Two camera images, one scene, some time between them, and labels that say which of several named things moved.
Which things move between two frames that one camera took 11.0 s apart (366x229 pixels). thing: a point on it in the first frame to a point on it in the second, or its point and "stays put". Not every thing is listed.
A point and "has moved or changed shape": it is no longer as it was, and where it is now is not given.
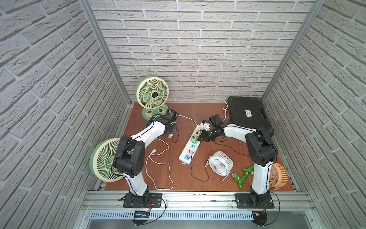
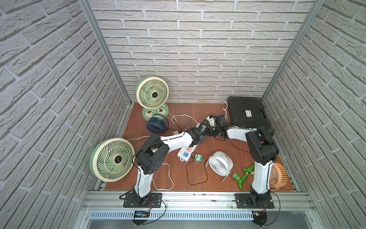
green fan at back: x=151 y=93 stays put
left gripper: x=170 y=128 to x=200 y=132
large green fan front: x=101 y=159 stays put
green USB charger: x=194 y=139 has moved or changed shape
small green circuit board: x=141 y=213 stays put
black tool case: x=248 y=112 stays put
